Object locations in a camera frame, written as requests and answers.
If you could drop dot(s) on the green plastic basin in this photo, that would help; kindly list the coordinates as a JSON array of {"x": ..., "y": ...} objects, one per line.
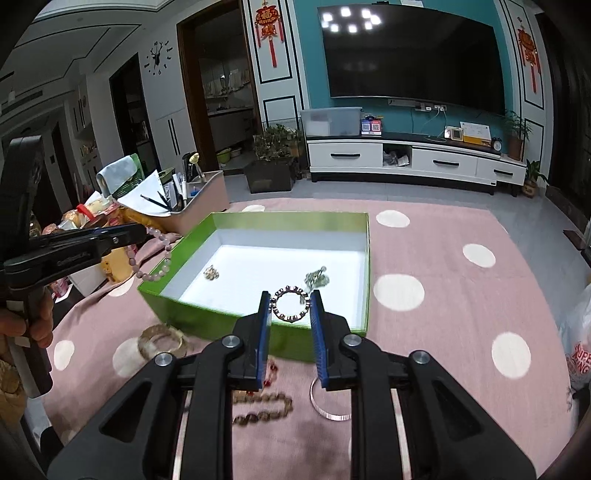
[{"x": 229, "y": 155}]

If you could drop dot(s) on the brown door frame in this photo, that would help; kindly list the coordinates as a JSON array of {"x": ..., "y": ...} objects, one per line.
[{"x": 184, "y": 92}]

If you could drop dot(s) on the yellow snack packet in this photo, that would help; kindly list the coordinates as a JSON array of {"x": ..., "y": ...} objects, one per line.
[{"x": 115, "y": 270}]

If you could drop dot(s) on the small gold brooch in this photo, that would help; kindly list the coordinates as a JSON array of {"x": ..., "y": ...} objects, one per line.
[{"x": 211, "y": 273}]

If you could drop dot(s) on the white wardrobe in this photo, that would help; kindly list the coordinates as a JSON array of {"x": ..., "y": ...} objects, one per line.
[{"x": 173, "y": 138}]

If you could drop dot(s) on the pink desk organizer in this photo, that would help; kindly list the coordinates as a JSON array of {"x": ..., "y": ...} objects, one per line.
[{"x": 207, "y": 198}]

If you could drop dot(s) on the white power strip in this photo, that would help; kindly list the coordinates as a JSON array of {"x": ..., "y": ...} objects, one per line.
[{"x": 434, "y": 108}]

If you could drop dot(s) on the small white desk device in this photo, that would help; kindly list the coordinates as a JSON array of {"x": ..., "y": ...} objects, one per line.
[{"x": 453, "y": 134}]

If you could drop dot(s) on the person's left hand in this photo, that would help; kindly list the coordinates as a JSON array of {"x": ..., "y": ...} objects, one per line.
[{"x": 41, "y": 318}]

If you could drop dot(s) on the silver bangle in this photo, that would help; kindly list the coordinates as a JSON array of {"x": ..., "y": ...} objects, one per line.
[{"x": 323, "y": 414}]

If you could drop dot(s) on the black wall clock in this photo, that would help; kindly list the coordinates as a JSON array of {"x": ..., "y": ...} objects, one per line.
[{"x": 159, "y": 57}]

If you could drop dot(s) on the white crumpled bag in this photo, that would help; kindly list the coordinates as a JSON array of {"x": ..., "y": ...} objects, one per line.
[{"x": 395, "y": 159}]

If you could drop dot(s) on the large plant in dark planter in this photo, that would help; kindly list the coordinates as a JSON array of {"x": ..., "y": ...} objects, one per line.
[{"x": 270, "y": 175}]

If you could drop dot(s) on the red knot wall ornament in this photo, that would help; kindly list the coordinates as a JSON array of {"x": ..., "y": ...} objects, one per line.
[
  {"x": 268, "y": 23},
  {"x": 528, "y": 50}
]

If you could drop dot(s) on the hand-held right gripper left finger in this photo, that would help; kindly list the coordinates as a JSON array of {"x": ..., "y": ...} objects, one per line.
[{"x": 264, "y": 332}]

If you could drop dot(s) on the small black alarm clock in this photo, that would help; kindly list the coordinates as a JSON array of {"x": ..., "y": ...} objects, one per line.
[{"x": 497, "y": 146}]

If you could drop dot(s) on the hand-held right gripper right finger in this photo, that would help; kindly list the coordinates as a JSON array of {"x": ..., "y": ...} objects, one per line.
[{"x": 317, "y": 337}]

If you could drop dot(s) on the clear storage bin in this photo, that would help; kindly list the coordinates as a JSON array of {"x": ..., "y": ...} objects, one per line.
[{"x": 330, "y": 122}]

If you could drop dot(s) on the white television cabinet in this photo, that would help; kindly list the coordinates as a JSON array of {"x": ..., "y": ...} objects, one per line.
[{"x": 346, "y": 157}]

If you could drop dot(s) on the black pencil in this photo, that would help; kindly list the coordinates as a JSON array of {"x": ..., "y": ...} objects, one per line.
[
  {"x": 154, "y": 203},
  {"x": 165, "y": 199}
]

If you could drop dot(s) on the tall potted plant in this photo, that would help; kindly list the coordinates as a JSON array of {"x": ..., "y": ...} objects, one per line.
[{"x": 515, "y": 145}]

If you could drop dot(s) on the white paper sheet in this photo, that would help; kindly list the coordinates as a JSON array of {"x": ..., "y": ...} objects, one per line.
[{"x": 141, "y": 194}]

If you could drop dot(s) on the desk calendar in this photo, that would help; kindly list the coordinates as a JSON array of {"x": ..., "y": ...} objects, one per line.
[{"x": 475, "y": 134}]

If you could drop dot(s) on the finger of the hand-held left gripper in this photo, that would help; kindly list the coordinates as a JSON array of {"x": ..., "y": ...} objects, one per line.
[
  {"x": 129, "y": 233},
  {"x": 69, "y": 261}
]

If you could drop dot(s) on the pink polka-dot blanket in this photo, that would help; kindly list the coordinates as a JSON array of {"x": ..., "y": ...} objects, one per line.
[{"x": 438, "y": 323}]

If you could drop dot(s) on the green cardboard box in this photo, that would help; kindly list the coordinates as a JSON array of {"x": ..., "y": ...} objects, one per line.
[{"x": 277, "y": 258}]

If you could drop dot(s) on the green carton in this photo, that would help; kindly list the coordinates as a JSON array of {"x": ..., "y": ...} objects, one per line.
[{"x": 145, "y": 168}]

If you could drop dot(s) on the small potted plant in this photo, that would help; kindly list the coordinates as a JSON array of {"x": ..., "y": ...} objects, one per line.
[{"x": 531, "y": 184}]

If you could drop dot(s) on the grey folded cloth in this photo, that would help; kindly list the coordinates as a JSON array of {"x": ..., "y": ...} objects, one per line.
[{"x": 115, "y": 174}]

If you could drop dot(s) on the amber bangle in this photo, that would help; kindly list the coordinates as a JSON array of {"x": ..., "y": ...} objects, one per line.
[{"x": 144, "y": 344}]

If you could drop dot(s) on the yellow-topped pen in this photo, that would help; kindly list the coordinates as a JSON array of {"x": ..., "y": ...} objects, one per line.
[{"x": 194, "y": 159}]

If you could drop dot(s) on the black television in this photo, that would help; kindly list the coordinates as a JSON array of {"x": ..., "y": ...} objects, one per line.
[{"x": 406, "y": 55}]

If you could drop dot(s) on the white plastic bag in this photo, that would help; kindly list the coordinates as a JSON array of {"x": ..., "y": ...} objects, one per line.
[{"x": 577, "y": 332}]

